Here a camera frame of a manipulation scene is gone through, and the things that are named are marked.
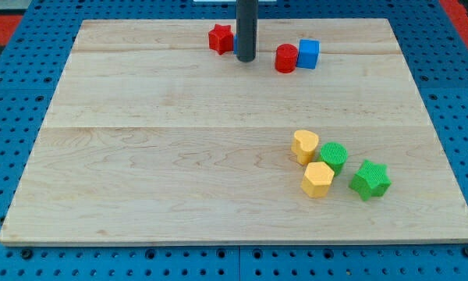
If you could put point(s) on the yellow heart block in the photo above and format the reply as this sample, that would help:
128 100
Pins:
304 145

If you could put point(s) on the red star block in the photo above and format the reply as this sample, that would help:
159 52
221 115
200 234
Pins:
221 39

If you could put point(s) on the green star block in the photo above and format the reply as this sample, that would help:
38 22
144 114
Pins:
370 180

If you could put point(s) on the blue triangle block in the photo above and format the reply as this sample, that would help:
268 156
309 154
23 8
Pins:
235 45

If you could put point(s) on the light wooden board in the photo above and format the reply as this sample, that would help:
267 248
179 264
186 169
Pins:
152 139

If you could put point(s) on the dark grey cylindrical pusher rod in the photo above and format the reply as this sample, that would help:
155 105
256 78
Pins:
246 29

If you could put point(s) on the green cylinder block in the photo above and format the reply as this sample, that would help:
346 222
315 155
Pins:
334 155

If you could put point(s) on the blue cube block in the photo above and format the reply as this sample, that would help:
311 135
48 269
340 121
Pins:
309 51

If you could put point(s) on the yellow hexagon block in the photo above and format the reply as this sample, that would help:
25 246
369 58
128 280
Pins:
317 179

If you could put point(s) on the red cylinder block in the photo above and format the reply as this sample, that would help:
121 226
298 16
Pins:
286 58

